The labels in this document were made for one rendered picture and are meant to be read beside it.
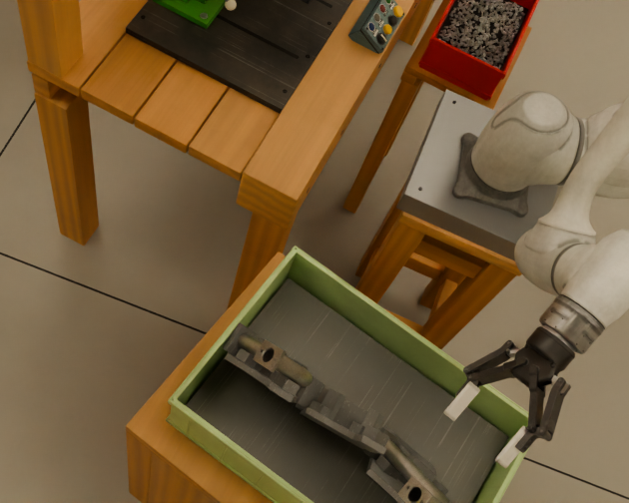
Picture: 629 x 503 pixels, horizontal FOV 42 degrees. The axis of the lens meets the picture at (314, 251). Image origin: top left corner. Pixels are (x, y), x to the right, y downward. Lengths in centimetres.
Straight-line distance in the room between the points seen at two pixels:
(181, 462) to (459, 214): 82
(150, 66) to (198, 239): 90
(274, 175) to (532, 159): 56
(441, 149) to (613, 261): 72
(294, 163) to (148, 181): 106
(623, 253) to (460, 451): 61
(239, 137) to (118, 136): 109
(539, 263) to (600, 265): 14
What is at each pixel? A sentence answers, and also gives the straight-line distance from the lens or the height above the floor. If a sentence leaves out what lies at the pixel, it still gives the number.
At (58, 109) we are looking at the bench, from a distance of 211.
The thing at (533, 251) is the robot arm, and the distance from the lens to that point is 151.
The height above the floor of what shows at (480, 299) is 62.
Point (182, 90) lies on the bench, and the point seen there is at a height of 88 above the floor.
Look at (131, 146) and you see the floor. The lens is 293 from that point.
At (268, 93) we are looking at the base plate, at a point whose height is 90.
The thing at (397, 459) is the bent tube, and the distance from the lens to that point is 159.
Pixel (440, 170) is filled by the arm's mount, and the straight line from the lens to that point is 195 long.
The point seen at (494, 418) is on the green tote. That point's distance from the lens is 181.
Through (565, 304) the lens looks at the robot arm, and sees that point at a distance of 138.
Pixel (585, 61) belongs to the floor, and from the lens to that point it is 369.
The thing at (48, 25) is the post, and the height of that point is 105.
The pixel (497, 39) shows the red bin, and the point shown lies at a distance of 230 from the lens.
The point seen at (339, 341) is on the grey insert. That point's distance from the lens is 177.
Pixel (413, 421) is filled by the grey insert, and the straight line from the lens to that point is 176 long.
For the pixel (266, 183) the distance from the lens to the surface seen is 184.
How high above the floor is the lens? 248
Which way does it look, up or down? 62 degrees down
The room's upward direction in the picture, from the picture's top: 24 degrees clockwise
